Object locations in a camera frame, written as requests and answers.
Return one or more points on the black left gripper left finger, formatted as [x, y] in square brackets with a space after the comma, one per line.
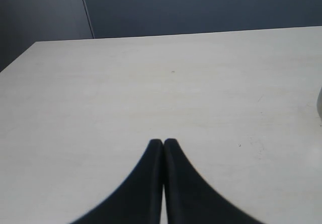
[139, 198]

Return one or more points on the stainless steel cup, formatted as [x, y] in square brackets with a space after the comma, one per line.
[319, 104]

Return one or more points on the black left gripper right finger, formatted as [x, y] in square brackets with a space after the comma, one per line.
[189, 198]

